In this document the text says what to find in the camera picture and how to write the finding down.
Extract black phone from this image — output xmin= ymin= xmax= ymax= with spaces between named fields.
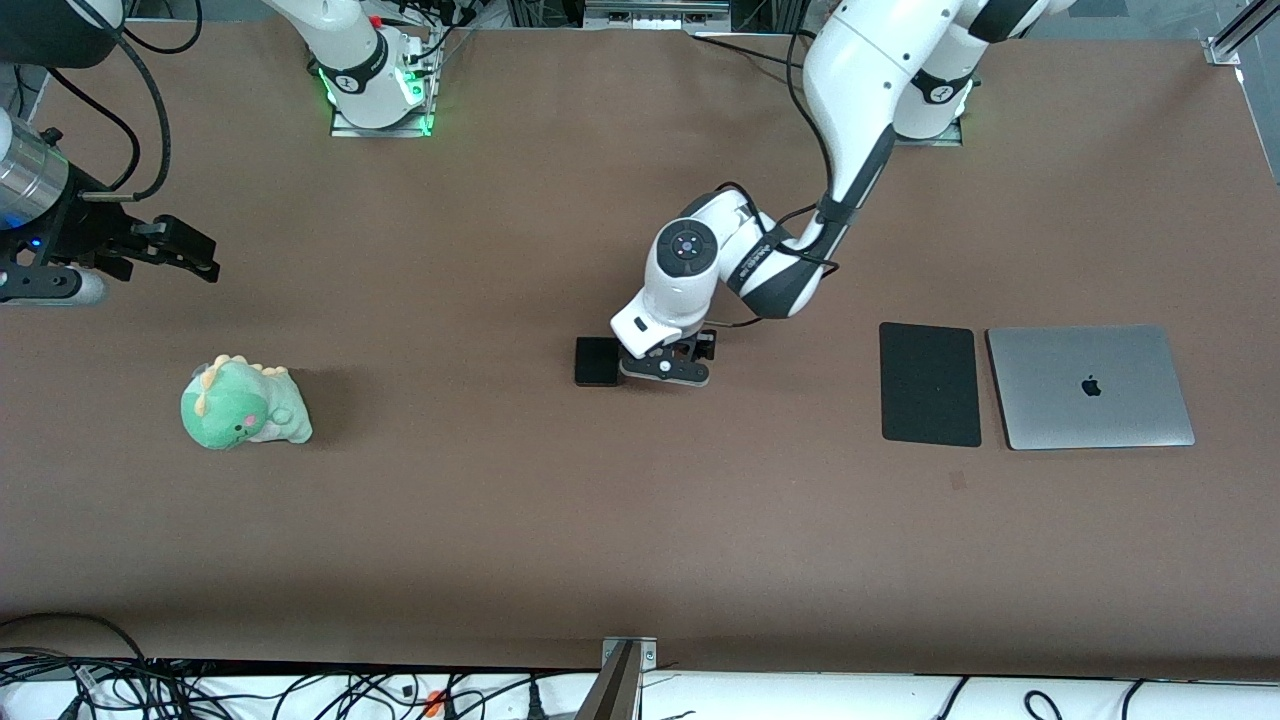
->
xmin=575 ymin=337 xmax=622 ymax=388

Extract black mouse pad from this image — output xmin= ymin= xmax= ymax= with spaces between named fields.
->
xmin=879 ymin=322 xmax=983 ymax=448

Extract green dinosaur plush toy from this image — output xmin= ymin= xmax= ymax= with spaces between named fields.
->
xmin=180 ymin=354 xmax=314 ymax=451

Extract silver closed laptop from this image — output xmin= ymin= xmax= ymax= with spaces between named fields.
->
xmin=986 ymin=324 xmax=1197 ymax=451

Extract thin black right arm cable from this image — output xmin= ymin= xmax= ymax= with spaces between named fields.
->
xmin=42 ymin=65 xmax=142 ymax=193

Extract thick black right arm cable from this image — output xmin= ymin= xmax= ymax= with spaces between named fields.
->
xmin=68 ymin=0 xmax=174 ymax=201

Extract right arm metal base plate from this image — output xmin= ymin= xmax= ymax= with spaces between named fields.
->
xmin=330 ymin=95 xmax=437 ymax=139

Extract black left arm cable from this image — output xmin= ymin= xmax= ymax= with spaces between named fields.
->
xmin=712 ymin=30 xmax=842 ymax=331

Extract black cable across table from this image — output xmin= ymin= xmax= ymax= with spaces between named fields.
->
xmin=690 ymin=33 xmax=806 ymax=67

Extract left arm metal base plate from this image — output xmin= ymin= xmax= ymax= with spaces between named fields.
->
xmin=893 ymin=118 xmax=965 ymax=148

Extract black cables behind base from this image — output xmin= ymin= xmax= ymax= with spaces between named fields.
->
xmin=385 ymin=0 xmax=481 ymax=63

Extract metal table edge bracket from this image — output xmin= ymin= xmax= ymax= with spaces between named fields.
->
xmin=600 ymin=637 xmax=658 ymax=720

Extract arched black floor cable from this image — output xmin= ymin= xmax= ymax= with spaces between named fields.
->
xmin=0 ymin=612 xmax=151 ymax=666

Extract tangled black floor cables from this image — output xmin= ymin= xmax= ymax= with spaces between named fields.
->
xmin=0 ymin=655 xmax=601 ymax=720

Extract aluminium frame profile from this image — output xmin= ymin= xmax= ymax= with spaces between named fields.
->
xmin=1205 ymin=0 xmax=1280 ymax=67

